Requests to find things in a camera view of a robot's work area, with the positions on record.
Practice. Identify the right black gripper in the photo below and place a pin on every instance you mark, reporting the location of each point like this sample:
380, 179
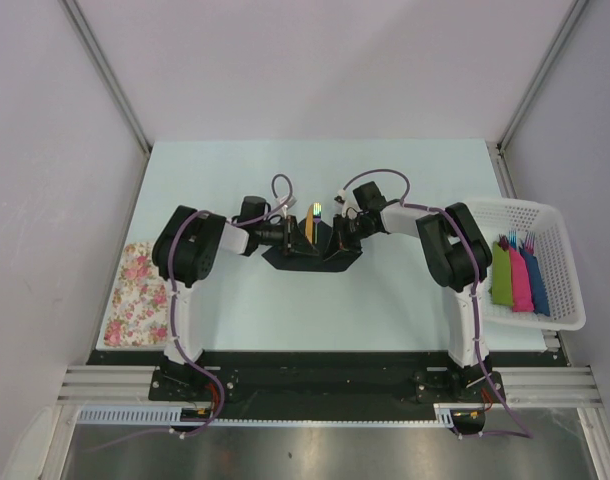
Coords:
335, 249

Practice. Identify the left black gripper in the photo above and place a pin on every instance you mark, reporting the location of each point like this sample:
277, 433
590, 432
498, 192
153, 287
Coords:
294, 240

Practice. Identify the gold knife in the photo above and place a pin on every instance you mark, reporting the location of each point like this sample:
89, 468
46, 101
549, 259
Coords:
309, 225

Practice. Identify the black paper napkin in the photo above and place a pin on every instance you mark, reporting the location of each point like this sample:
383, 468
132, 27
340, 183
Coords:
276, 258

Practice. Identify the iridescent rainbow fork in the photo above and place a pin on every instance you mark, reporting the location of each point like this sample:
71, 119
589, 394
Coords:
317, 216

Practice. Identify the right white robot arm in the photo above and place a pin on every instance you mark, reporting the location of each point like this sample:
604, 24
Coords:
456, 254

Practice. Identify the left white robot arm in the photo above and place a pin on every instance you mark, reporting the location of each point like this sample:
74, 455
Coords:
186, 250

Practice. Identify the green napkin roll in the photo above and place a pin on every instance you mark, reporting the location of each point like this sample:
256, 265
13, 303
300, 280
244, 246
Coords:
501, 282

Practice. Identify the pink napkin roll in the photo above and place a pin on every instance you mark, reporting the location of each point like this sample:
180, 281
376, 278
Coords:
521, 289

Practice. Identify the blue napkin roll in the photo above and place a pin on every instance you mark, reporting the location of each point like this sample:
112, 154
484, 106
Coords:
538, 291

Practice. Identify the white plastic basket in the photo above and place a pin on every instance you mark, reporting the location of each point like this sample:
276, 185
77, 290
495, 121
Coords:
552, 249

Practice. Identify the floral cloth mat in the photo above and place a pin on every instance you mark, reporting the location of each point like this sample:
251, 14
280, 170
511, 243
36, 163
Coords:
137, 312

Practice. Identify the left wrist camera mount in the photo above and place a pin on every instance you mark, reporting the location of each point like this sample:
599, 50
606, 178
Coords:
285, 203

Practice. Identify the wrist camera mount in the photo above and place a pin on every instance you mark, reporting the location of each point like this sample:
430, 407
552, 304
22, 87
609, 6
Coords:
343, 204
285, 203

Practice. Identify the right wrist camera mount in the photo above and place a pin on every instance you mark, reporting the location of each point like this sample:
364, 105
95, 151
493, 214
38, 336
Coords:
343, 204

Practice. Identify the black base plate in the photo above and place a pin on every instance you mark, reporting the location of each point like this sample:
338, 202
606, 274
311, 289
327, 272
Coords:
343, 387

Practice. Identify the white cable duct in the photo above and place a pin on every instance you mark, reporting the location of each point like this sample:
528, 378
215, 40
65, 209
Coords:
179, 417

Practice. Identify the aluminium rail frame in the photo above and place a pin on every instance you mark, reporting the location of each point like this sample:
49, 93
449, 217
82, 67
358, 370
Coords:
526, 387

